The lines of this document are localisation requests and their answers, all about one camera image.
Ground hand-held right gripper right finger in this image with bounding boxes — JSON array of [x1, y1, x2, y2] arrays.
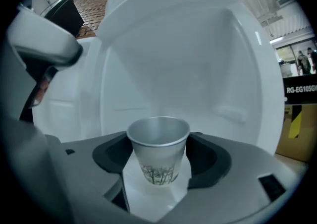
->
[[160, 132, 298, 224]]

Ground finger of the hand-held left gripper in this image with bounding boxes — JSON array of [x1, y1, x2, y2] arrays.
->
[[1, 68, 72, 224], [6, 4, 84, 72]]

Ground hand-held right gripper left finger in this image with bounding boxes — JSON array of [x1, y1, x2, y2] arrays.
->
[[46, 131, 134, 224]]

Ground tree print paper cup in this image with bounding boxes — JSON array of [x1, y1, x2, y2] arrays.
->
[[126, 116, 191, 188]]

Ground white water dispenser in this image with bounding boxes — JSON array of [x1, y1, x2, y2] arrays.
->
[[32, 0, 285, 223]]

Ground black glass front appliance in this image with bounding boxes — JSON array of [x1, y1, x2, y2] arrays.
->
[[43, 0, 85, 38]]

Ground cardboard box striped tape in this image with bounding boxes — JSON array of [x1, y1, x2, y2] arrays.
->
[[274, 103, 317, 164]]

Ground black product box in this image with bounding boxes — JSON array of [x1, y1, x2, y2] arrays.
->
[[282, 73, 317, 105]]

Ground glass window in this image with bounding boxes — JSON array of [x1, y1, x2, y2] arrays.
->
[[274, 41, 317, 76]]

